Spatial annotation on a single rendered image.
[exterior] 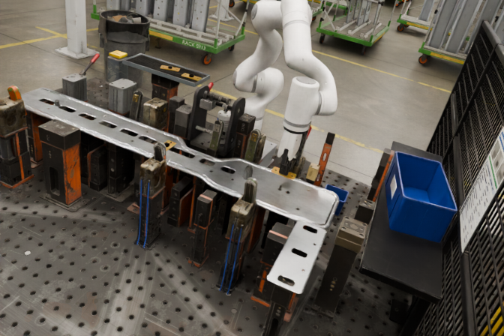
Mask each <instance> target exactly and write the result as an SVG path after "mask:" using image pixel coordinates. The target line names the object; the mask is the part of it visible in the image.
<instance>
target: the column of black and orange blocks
mask: <svg viewBox="0 0 504 336"><path fill-rule="evenodd" d="M394 153H395V151H393V150H391V149H389V148H385V149H384V151H383V153H382V157H381V159H380V162H379V166H378V169H377V171H376V175H374V176H373V180H372V182H371V188H370V191H369V193H368V195H367V198H366V199H367V200H370V201H373V202H376V200H377V196H378V194H379V192H380V188H381V187H382V184H383V181H384V179H385V177H386V173H387V171H388V169H389V166H390V163H391V162H392V158H393V156H394Z"/></svg>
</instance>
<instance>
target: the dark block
mask: <svg viewBox="0 0 504 336"><path fill-rule="evenodd" d="M255 120H256V116H253V115H249V114H247V113H245V114H244V115H242V116H241V117H240V118H239V119H238V123H237V128H236V133H237V135H236V140H235V148H234V153H233V158H243V159H245V152H246V148H247V144H248V138H249V137H250V135H251V131H252V130H253V129H254V124H255ZM235 204H236V198H235V197H233V198H232V207H233V206H234V205H235Z"/></svg>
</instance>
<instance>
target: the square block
mask: <svg viewBox="0 0 504 336"><path fill-rule="evenodd" d="M367 228H368V225H367V224H366V223H362V222H360V221H357V220H354V219H352V218H350V217H347V216H344V217H343V220H342V222H341V224H340V227H339V230H338V231H337V235H336V238H335V240H334V248H333V250H332V252H331V256H330V259H329V261H328V265H327V267H326V270H325V273H324V275H323V278H322V282H321V284H320V286H319V290H318V292H316V295H315V298H314V300H313V304H312V306H311V308H310V309H311V310H312V311H314V312H316V313H318V314H321V315H323V316H324V317H328V318H329V319H331V320H333V319H334V316H335V311H336V309H337V306H338V302H339V300H340V297H341V294H342V292H343V290H344V287H345V284H346V282H347V279H348V277H349V275H350V272H351V269H352V267H353V264H354V262H355V260H356V257H357V254H358V253H359V252H360V250H361V248H362V245H363V242H364V239H365V234H366V232H367Z"/></svg>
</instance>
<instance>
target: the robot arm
mask: <svg viewBox="0 0 504 336"><path fill-rule="evenodd" d="M251 22H252V24H253V27H254V28H255V30H256V32H257V33H258V35H259V42H258V44H257V47H256V50H255V52H254V54H253V55H251V56H250V57H249V58H247V59H246V60H244V61H243V62H242V63H241V64H240V65H239V66H238V67H237V68H236V69H235V72H234V74H233V77H232V83H233V85H234V86H235V88H236V89H238V90H239V91H241V92H251V93H258V94H256V95H254V96H252V97H249V98H247V99H245V100H246V104H245V108H244V114H245V113H247V114H249V115H252V116H256V120H255V124H254V129H258V130H260V132H261V127H262V123H263V116H264V112H265V109H266V106H267V105H268V104H269V103H270V102H271V101H272V100H273V99H274V98H276V97H277V96H278V95H279V94H280V93H281V91H282V89H283V87H284V75H283V74H282V73H281V72H280V71H279V70H278V69H275V68H270V67H271V66H272V65H273V64H274V63H275V62H276V60H277V59H278V56H279V55H280V53H281V49H282V46H283V45H284V56H285V62H286V65H287V66H288V67H289V68H291V69H293V70H294V71H298V72H300V73H302V74H304V75H306V76H307V77H305V76H297V77H294V78H293V79H292V84H291V87H290V91H289V97H288V101H287V105H286V111H285V115H284V118H283V128H284V129H285V131H284V133H283V136H282V140H281V142H280V147H279V150H278V153H277V156H278V157H280V156H281V155H283V157H282V160H281V163H280V169H279V173H280V174H283V175H285V176H287V175H288V173H289V172H290V170H291V166H292V163H293V162H291V161H293V157H294V156H295V154H296V152H297V151H298V150H299V146H300V143H301V140H302V134H305V133H306V131H307V130H308V128H309V125H310V122H311V117H312V116H331V115H333V114H334V113H335V111H336V109H337V106H338V99H337V92H336V86H335V81H334V78H333V76H332V74H331V72H330V71H329V69H328V68H327V67H326V66H325V65H324V64H323V63H322V62H321V61H320V60H318V59H317V58H316V57H314V56H313V54H312V50H311V28H310V25H311V22H312V11H311V8H310V6H309V4H308V0H281V1H274V0H261V1H258V2H257V3H256V4H255V5H254V6H253V9H252V11H251ZM275 29H283V41H282V37H281V35H280V34H279V33H278V32H277V31H276V30H275ZM318 90H319V91H318Z"/></svg>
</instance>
